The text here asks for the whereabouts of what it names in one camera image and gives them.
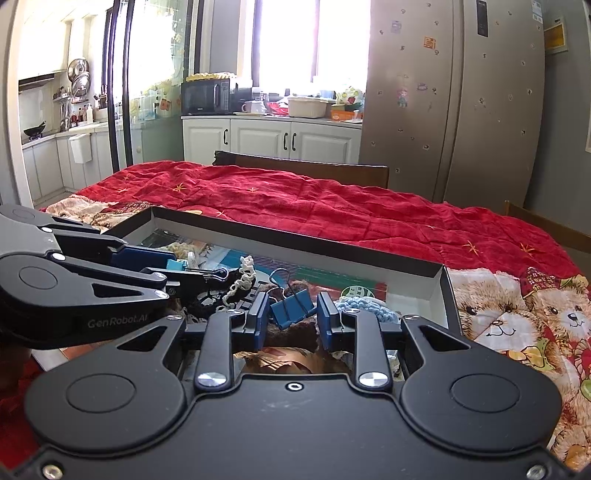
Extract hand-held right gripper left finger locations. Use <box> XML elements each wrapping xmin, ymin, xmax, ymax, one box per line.
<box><xmin>115</xmin><ymin>292</ymin><xmax>271</xmax><ymax>391</ymax></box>

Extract brown paper triangle packet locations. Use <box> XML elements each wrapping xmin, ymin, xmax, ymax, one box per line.
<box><xmin>235</xmin><ymin>347</ymin><xmax>352</xmax><ymax>376</ymax></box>

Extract steel pot lids rack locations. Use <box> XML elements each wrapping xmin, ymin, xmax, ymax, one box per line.
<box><xmin>66</xmin><ymin>57</ymin><xmax>91</xmax><ymax>99</ymax></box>

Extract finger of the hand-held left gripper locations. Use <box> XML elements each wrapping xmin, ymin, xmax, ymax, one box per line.
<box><xmin>59</xmin><ymin>257</ymin><xmax>230</xmax><ymax>302</ymax></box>
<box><xmin>43</xmin><ymin>216</ymin><xmax>172</xmax><ymax>271</ymax></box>

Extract black cardboard box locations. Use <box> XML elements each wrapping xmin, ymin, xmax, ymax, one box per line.
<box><xmin>108</xmin><ymin>206</ymin><xmax>464</xmax><ymax>370</ymax></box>

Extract blue crochet scrunchie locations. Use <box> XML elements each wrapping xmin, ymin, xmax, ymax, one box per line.
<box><xmin>334</xmin><ymin>295</ymin><xmax>400</xmax><ymax>329</ymax></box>

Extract black sliding door frame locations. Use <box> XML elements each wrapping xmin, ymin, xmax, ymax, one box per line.
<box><xmin>102</xmin><ymin>0</ymin><xmax>136</xmax><ymax>174</ymax></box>

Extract dark blue binder clip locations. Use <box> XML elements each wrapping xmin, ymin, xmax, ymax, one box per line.
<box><xmin>269</xmin><ymin>269</ymin><xmax>320</xmax><ymax>331</ymax></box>

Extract black microwave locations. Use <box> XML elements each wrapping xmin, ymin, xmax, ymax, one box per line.
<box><xmin>180</xmin><ymin>77</ymin><xmax>239</xmax><ymax>116</ymax></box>

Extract cream plastic basin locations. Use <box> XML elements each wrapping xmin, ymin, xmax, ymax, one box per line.
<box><xmin>287</xmin><ymin>96</ymin><xmax>330</xmax><ymax>119</ymax></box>

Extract light blue small binder clip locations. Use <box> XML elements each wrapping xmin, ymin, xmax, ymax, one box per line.
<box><xmin>166</xmin><ymin>258</ymin><xmax>230</xmax><ymax>283</ymax></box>

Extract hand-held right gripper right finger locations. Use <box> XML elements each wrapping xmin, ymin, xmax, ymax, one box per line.
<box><xmin>316</xmin><ymin>293</ymin><xmax>472</xmax><ymax>391</ymax></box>

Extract white kitchen cabinet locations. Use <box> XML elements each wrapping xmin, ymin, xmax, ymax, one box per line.
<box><xmin>181</xmin><ymin>115</ymin><xmax>363</xmax><ymax>165</ymax></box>

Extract white hanging bin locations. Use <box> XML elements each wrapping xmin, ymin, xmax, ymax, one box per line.
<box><xmin>68</xmin><ymin>133</ymin><xmax>93</xmax><ymax>164</ymax></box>

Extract dark wooden chair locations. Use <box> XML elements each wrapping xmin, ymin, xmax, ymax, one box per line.
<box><xmin>503</xmin><ymin>200</ymin><xmax>591</xmax><ymax>253</ymax></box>
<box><xmin>213</xmin><ymin>150</ymin><xmax>390</xmax><ymax>188</ymax></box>

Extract steel refrigerator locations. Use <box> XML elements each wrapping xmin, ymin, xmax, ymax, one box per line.
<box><xmin>359</xmin><ymin>0</ymin><xmax>549</xmax><ymax>205</ymax></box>

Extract brown felt hair claw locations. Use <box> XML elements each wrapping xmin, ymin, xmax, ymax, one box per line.
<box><xmin>263</xmin><ymin>318</ymin><xmax>320</xmax><ymax>348</ymax></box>

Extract cream crochet scrunchie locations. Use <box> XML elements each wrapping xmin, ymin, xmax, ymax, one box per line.
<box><xmin>159</xmin><ymin>241</ymin><xmax>205</xmax><ymax>269</ymax></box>

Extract yellow wall sign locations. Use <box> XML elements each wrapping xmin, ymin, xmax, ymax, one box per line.
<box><xmin>544</xmin><ymin>16</ymin><xmax>568</xmax><ymax>55</ymax></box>

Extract red printed blanket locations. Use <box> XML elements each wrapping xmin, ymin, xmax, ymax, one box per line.
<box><xmin>0</xmin><ymin>159</ymin><xmax>591</xmax><ymax>472</ymax></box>

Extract black scrunchie white lace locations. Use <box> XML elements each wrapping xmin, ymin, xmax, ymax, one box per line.
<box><xmin>184</xmin><ymin>255</ymin><xmax>259</xmax><ymax>320</ymax></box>

